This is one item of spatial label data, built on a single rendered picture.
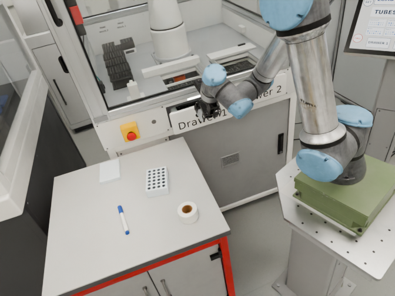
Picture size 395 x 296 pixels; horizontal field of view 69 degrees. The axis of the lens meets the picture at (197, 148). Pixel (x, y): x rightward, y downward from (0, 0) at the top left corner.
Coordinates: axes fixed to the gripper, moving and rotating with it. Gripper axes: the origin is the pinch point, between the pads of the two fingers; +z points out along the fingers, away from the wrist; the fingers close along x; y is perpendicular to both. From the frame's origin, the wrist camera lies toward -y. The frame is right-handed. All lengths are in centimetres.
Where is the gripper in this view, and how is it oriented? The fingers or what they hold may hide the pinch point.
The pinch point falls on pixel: (204, 112)
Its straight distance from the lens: 126.6
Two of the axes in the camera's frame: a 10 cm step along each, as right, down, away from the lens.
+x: 9.4, -3.1, 1.5
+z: -0.6, 3.0, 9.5
